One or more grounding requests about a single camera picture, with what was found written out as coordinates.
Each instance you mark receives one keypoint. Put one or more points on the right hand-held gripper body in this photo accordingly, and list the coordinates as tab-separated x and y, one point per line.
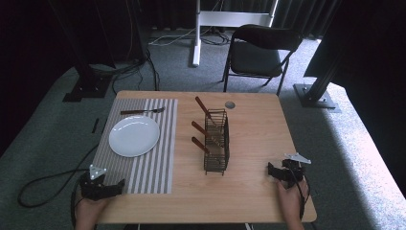
293	171

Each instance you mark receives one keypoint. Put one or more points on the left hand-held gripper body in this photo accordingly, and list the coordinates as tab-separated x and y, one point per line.
94	188

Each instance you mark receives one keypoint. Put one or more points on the grey striped placemat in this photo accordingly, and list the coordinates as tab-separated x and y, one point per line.
153	172

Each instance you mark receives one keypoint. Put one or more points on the white round plate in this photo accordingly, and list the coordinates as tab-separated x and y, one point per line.
134	135

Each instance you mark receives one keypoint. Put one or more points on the small black floor strip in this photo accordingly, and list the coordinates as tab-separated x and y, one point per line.
95	125

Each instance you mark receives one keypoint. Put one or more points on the grey table grommet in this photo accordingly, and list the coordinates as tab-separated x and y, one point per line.
230	104

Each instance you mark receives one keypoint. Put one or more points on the black metal stand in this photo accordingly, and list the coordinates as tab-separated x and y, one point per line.
87	83
316	96

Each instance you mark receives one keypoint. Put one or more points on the black folding chair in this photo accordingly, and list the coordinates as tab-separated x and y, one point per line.
255	59

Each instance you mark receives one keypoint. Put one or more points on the dark curtain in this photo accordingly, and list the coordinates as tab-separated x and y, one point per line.
300	12

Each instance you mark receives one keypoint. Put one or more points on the white metal stand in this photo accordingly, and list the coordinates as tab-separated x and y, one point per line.
223	18

